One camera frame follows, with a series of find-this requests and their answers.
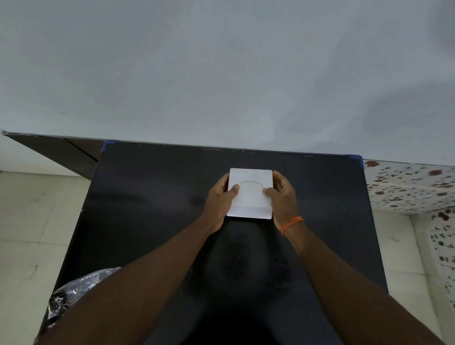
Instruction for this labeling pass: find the person's right hand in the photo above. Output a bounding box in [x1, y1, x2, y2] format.
[262, 170, 303, 231]

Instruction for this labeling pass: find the person's left hand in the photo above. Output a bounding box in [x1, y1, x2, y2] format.
[201, 173, 241, 235]

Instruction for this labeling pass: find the white tissue box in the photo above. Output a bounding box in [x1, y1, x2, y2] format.
[226, 168, 274, 220]

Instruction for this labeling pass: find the clear plastic tissue packet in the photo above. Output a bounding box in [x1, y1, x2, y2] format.
[34, 267, 122, 342]

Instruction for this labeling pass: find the person's left forearm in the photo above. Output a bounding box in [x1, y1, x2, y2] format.
[35, 215, 227, 345]

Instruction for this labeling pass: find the orange thread wristband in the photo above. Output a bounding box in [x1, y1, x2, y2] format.
[280, 216, 305, 238]

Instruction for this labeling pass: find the floral patterned tiled ledge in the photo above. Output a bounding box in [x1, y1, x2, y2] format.
[364, 160, 455, 310]

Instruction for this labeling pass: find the black table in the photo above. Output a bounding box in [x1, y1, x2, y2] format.
[1, 130, 106, 181]

